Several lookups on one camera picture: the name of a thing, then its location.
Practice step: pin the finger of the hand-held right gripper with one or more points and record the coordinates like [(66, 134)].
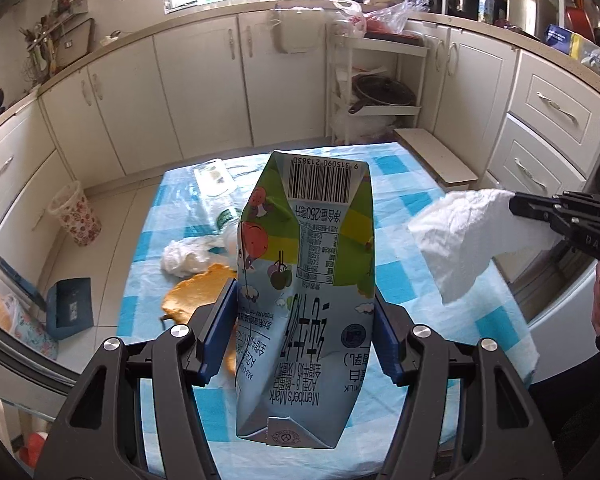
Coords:
[(535, 210)]

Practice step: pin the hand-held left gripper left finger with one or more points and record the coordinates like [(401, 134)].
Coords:
[(218, 332)]

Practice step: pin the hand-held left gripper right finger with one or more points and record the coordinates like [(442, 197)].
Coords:
[(387, 347)]

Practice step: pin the white paper tissue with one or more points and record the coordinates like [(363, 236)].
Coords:
[(460, 240)]

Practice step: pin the printed milk carton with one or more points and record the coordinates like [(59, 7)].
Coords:
[(305, 285)]

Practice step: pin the clear plastic bottle green label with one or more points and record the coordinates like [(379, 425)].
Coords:
[(225, 219)]

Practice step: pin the white floral waste bin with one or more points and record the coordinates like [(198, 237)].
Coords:
[(77, 217)]

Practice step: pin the orange peel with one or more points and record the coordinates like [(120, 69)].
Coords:
[(192, 295)]

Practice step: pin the blue checkered tablecloth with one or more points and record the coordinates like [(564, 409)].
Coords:
[(410, 280)]

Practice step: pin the crumpled white tissue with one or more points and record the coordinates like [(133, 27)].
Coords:
[(184, 255)]

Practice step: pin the white appliance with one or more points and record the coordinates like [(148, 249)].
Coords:
[(565, 325)]

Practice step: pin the wooden step stool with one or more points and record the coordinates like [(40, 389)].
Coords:
[(437, 155)]

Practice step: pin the blue dustpan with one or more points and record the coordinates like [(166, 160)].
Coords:
[(69, 307)]

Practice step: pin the clear plastic container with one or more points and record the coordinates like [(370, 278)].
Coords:
[(213, 177)]

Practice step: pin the blue box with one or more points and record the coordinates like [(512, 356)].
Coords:
[(565, 40)]

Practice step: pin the black frying pan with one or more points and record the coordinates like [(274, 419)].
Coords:
[(385, 92)]

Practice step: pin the teal floral bin with bag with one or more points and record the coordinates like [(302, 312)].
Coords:
[(19, 327)]

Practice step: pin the white kettle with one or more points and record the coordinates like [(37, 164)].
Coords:
[(525, 5)]

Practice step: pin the dark long pole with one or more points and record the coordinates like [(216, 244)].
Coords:
[(14, 275)]

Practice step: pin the black pot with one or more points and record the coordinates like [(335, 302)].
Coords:
[(467, 1)]

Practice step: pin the white storage rack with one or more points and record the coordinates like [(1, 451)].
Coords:
[(375, 46)]

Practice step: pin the clear plastic bag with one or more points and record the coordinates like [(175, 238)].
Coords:
[(395, 17)]

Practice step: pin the cream kitchen cabinets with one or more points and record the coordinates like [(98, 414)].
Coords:
[(194, 90)]

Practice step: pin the white plastic bag red print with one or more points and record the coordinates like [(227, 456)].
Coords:
[(352, 17)]

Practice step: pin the white hanging door bin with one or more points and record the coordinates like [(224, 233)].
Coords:
[(287, 30)]

